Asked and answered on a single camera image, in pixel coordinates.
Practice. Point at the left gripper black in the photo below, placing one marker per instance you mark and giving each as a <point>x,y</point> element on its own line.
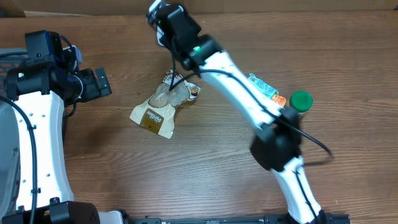
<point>94,90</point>

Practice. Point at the brown clear snack bag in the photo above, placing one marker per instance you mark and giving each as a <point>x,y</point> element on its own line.
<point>157,113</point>

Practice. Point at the teal tissue pack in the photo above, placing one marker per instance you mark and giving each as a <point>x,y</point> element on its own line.
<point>262,86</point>

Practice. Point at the orange snack packet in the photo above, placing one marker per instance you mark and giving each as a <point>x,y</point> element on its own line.
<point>279,100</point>

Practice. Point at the green lid jar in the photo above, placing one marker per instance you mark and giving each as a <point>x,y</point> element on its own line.
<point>302,101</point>

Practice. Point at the small green white packet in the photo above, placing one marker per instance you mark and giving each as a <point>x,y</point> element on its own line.
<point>154,6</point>

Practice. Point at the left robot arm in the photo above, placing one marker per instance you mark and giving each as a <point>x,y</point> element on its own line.
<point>38,90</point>

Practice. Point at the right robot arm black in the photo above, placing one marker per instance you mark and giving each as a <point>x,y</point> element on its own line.
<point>276,145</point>

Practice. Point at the white barcode scanner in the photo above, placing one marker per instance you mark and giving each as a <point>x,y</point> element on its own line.
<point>160,36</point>

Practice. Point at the grey plastic mesh basket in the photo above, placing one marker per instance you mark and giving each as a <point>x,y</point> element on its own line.
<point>10,157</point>

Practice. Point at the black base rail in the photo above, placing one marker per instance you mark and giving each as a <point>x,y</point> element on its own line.
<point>328,218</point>

